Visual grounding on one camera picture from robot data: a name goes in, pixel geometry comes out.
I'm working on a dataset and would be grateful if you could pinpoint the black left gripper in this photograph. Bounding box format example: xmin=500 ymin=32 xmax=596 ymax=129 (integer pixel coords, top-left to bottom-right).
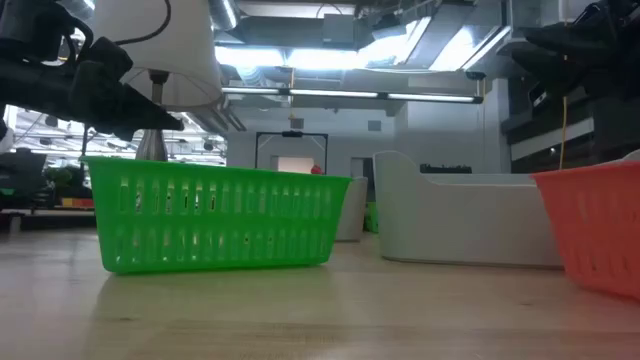
xmin=69 ymin=59 xmax=185 ymax=142

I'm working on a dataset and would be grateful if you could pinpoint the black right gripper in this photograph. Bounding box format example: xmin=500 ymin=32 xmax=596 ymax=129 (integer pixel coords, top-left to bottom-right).
xmin=510 ymin=0 xmax=640 ymax=100

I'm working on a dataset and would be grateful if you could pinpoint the large white plastic bin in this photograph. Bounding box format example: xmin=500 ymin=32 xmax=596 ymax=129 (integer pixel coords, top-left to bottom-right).
xmin=372 ymin=150 xmax=566 ymax=270

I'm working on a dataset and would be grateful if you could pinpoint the white shade table lamp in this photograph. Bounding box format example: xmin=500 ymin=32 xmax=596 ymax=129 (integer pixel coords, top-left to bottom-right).
xmin=92 ymin=0 xmax=224 ymax=162

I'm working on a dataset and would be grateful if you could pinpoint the dark shelving unit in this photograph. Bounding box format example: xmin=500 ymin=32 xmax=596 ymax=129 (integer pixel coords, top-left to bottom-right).
xmin=502 ymin=74 xmax=640 ymax=174

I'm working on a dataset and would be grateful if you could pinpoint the large green slotted plastic basket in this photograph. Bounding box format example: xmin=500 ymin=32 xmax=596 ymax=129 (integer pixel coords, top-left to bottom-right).
xmin=81 ymin=155 xmax=353 ymax=275

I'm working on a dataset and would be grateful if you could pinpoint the black background equipment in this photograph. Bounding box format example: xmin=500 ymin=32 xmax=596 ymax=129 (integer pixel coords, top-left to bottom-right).
xmin=419 ymin=163 xmax=473 ymax=175

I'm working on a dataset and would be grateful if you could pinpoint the large orange slotted plastic basket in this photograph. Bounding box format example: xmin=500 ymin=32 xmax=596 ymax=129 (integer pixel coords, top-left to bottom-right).
xmin=529 ymin=159 xmax=640 ymax=301

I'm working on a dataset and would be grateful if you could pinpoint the long linear ceiling light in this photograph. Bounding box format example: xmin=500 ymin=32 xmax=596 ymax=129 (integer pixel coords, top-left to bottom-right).
xmin=221 ymin=86 xmax=485 ymax=105

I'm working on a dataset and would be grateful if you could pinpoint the small grey plastic bin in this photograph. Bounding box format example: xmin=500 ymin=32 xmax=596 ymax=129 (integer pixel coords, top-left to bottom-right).
xmin=334 ymin=176 xmax=370 ymax=243

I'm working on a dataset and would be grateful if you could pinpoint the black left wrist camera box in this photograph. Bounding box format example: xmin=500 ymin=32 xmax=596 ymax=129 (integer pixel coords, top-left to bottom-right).
xmin=89 ymin=37 xmax=135 ymax=81

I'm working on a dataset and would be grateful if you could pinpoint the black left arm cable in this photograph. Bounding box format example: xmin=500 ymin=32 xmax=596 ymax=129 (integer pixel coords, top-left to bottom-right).
xmin=113 ymin=0 xmax=172 ymax=47

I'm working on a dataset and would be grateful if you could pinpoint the black frame stand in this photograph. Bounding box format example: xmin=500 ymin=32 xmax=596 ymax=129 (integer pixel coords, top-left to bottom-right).
xmin=254 ymin=130 xmax=330 ymax=176

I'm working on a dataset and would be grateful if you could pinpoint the silver ventilation duct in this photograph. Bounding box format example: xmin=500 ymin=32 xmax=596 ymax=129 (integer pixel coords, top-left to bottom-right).
xmin=207 ymin=0 xmax=242 ymax=32

